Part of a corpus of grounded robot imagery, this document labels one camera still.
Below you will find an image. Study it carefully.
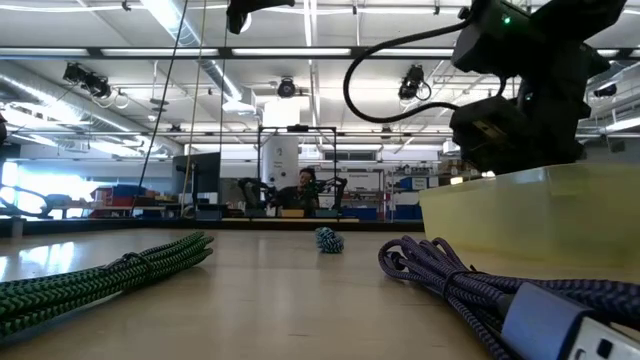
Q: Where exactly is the person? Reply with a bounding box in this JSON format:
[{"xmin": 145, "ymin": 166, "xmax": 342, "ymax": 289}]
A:
[{"xmin": 276, "ymin": 167, "xmax": 321, "ymax": 211}]

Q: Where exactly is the black neighbouring rig frame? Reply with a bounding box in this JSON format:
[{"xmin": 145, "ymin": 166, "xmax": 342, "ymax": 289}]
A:
[{"xmin": 257, "ymin": 125, "xmax": 339, "ymax": 211}]

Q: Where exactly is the white cylindrical tank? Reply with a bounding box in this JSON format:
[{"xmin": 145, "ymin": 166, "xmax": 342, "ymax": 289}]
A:
[{"xmin": 261, "ymin": 135, "xmax": 301, "ymax": 191}]

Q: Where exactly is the purple braided USB-C cable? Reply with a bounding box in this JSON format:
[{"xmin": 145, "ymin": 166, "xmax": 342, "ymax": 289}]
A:
[{"xmin": 377, "ymin": 234, "xmax": 640, "ymax": 360}]

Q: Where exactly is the green braided USB-C cable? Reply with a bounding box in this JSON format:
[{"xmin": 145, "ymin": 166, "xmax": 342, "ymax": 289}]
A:
[{"xmin": 0, "ymin": 230, "xmax": 215, "ymax": 342}]

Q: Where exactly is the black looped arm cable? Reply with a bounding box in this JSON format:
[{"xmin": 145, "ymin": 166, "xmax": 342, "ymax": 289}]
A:
[{"xmin": 342, "ymin": 18, "xmax": 509, "ymax": 125}]

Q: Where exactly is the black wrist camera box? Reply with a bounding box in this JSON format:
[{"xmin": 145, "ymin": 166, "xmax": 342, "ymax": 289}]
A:
[{"xmin": 449, "ymin": 95, "xmax": 521, "ymax": 174}]

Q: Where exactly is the black ceiling camera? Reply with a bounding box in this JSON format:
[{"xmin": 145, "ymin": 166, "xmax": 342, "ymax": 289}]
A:
[
  {"xmin": 398, "ymin": 63, "xmax": 432, "ymax": 102},
  {"xmin": 276, "ymin": 76, "xmax": 298, "ymax": 99},
  {"xmin": 62, "ymin": 62, "xmax": 114, "ymax": 100}
]

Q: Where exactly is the black hanging cable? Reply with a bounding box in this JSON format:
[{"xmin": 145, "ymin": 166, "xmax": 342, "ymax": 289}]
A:
[{"xmin": 130, "ymin": 0, "xmax": 190, "ymax": 217}]

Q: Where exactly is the yellow translucent plastic bin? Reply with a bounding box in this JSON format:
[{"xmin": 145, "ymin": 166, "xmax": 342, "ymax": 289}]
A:
[{"xmin": 418, "ymin": 162, "xmax": 640, "ymax": 269}]

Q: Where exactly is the stack of coloured boxes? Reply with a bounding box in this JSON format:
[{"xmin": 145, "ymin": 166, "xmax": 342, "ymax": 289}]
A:
[{"xmin": 89, "ymin": 184, "xmax": 161, "ymax": 219}]

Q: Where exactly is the black monitor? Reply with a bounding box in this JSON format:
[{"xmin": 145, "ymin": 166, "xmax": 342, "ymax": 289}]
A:
[{"xmin": 172, "ymin": 152, "xmax": 222, "ymax": 207}]

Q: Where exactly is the tan hanging cord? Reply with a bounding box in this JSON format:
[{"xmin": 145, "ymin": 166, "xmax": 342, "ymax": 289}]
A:
[{"xmin": 178, "ymin": 0, "xmax": 209, "ymax": 217}]

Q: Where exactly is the black frame bar with lights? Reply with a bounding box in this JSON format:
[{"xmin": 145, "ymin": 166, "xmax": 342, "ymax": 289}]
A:
[{"xmin": 0, "ymin": 46, "xmax": 640, "ymax": 60}]

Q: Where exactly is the black table edge rail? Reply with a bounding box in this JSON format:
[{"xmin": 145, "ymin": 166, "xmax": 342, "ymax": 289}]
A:
[{"xmin": 0, "ymin": 218, "xmax": 426, "ymax": 236}]

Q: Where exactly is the silver ceiling duct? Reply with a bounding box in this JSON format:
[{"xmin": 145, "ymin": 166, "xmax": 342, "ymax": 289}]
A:
[{"xmin": 139, "ymin": 0, "xmax": 257, "ymax": 115}]

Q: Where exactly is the teal braided USB-C cable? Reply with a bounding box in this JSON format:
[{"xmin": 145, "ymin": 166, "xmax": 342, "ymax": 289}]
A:
[{"xmin": 314, "ymin": 226, "xmax": 345, "ymax": 255}]

